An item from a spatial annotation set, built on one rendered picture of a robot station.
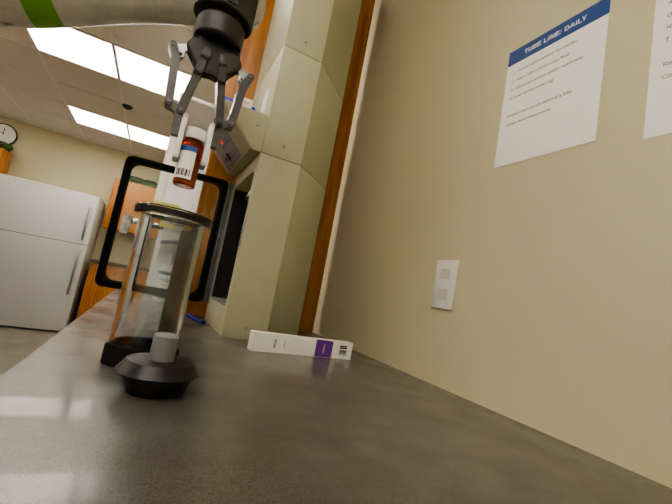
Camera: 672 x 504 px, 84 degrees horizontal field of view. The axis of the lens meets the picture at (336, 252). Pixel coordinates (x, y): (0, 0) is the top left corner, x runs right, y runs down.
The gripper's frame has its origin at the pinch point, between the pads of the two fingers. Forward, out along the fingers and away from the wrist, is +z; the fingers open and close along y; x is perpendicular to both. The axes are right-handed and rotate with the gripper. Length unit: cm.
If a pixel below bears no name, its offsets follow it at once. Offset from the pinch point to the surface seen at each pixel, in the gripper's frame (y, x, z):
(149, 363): 0.5, -14.6, 30.2
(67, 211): -109, 520, -27
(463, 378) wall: 60, -3, 31
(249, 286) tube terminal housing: 21.1, 32.4, 20.4
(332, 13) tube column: 28, 32, -59
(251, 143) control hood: 14.0, 32.1, -14.8
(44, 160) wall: -163, 588, -96
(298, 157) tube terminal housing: 26.7, 32.1, -15.5
